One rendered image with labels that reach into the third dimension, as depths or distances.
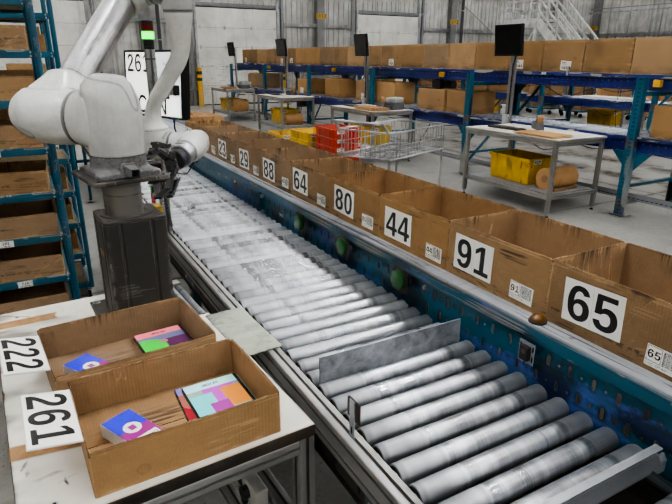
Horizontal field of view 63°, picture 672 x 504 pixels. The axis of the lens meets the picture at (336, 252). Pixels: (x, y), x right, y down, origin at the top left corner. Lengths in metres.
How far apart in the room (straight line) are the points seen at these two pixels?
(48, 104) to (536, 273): 1.39
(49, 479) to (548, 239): 1.47
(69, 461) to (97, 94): 0.92
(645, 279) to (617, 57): 5.33
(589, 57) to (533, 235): 5.30
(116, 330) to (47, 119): 0.62
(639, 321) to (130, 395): 1.16
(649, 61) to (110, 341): 5.93
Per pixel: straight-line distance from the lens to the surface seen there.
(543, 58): 7.50
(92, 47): 1.95
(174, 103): 2.68
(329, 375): 1.45
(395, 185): 2.45
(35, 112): 1.78
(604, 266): 1.65
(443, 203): 2.20
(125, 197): 1.72
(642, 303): 1.35
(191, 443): 1.19
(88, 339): 1.68
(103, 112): 1.65
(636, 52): 6.75
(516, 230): 1.94
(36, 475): 1.29
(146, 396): 1.42
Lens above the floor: 1.52
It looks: 19 degrees down
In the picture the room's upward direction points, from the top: straight up
